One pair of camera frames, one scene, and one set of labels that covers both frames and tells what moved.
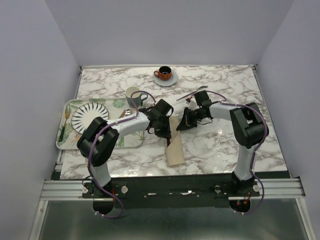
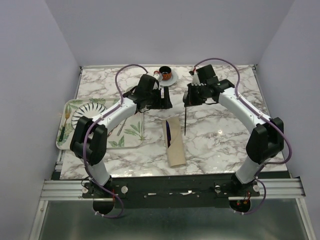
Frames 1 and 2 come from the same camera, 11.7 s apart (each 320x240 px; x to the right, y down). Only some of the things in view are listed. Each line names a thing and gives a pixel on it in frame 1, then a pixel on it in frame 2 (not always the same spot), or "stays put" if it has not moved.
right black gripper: (186, 123) → (191, 101)
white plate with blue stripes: (84, 113) stays put
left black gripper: (166, 133) → (162, 103)
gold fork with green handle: (67, 114) stays put
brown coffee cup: (164, 73) stays put
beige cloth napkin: (174, 153) stays put
